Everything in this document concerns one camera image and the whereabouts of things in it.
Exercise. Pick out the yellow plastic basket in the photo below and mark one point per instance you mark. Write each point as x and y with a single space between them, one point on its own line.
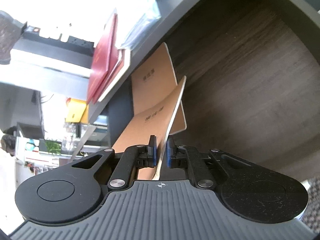
75 112

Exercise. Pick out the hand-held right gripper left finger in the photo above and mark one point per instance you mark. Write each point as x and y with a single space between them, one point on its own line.
155 152

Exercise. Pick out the dark wood drawer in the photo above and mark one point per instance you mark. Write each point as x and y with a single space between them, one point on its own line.
237 92

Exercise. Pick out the dark wood drawer cabinet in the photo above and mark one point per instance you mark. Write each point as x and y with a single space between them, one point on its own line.
155 37

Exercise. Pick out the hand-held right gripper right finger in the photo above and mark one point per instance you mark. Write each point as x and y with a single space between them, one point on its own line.
170 155

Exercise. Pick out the kraft paper notebook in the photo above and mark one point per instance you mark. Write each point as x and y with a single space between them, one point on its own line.
152 70
152 110

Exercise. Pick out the small red certificate folder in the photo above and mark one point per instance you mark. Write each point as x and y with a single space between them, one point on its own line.
100 90

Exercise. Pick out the dark patterned cloth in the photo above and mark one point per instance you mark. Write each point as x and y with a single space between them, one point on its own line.
10 37
312 200

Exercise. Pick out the black power strip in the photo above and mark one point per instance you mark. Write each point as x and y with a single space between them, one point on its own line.
77 43

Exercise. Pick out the large red certificate folder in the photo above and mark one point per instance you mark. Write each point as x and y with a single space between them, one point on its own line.
105 52

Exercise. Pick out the white charger plug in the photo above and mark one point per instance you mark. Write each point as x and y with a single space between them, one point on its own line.
62 34
47 33

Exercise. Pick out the tall grey standing appliance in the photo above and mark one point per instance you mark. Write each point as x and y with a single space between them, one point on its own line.
50 63

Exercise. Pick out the green plant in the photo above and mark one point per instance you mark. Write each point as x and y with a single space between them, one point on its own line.
53 147

